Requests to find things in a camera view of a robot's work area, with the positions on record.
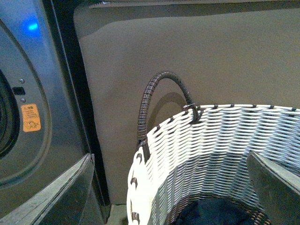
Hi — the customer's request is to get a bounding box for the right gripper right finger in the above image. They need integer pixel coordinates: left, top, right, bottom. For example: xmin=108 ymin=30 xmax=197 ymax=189
xmin=247 ymin=151 xmax=300 ymax=225

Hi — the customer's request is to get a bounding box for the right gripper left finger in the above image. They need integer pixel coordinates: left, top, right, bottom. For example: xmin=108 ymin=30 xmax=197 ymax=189
xmin=0 ymin=154 xmax=94 ymax=225

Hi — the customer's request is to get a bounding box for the dark navy garment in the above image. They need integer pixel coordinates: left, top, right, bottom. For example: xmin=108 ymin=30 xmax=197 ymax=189
xmin=173 ymin=198 xmax=254 ymax=225

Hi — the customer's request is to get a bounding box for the grey front-load washing machine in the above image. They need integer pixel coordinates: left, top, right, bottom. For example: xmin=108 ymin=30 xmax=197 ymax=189
xmin=0 ymin=0 xmax=111 ymax=225

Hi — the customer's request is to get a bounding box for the orange warning sticker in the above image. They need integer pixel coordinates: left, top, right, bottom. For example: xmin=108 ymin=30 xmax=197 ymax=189
xmin=21 ymin=104 xmax=41 ymax=132

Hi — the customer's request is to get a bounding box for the white woven laundry basket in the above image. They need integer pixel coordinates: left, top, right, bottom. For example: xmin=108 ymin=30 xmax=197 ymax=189
xmin=127 ymin=105 xmax=300 ymax=225

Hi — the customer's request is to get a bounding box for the grey upholstered cabinet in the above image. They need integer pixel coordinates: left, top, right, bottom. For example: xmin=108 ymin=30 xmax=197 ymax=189
xmin=74 ymin=0 xmax=300 ymax=204

